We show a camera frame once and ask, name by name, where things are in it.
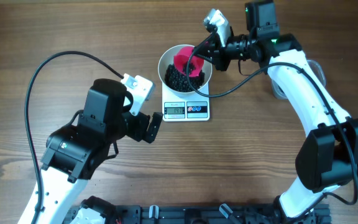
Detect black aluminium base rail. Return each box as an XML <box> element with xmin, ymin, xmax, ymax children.
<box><xmin>63</xmin><ymin>195</ymin><xmax>332</xmax><ymax>224</ymax></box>

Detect pink measuring scoop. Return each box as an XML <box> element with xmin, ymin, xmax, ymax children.
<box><xmin>173</xmin><ymin>46</ymin><xmax>204</xmax><ymax>78</ymax></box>

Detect black beans in bowl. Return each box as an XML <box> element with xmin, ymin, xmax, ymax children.
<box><xmin>164</xmin><ymin>64</ymin><xmax>205</xmax><ymax>92</ymax></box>

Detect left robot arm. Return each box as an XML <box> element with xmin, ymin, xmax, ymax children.
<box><xmin>19</xmin><ymin>75</ymin><xmax>162</xmax><ymax>223</ymax></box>

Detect left black camera cable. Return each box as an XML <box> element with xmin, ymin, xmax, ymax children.
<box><xmin>24</xmin><ymin>50</ymin><xmax>126</xmax><ymax>224</ymax></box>

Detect white round bowl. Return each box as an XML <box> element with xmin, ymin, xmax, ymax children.
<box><xmin>158</xmin><ymin>44</ymin><xmax>213</xmax><ymax>93</ymax></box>

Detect clear plastic bean container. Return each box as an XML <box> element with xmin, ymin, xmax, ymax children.
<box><xmin>272</xmin><ymin>59</ymin><xmax>326</xmax><ymax>100</ymax></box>

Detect white digital kitchen scale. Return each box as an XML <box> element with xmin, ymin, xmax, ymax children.
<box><xmin>162</xmin><ymin>84</ymin><xmax>210</xmax><ymax>122</ymax></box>

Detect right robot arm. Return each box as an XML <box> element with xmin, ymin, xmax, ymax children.
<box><xmin>192</xmin><ymin>1</ymin><xmax>358</xmax><ymax>223</ymax></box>

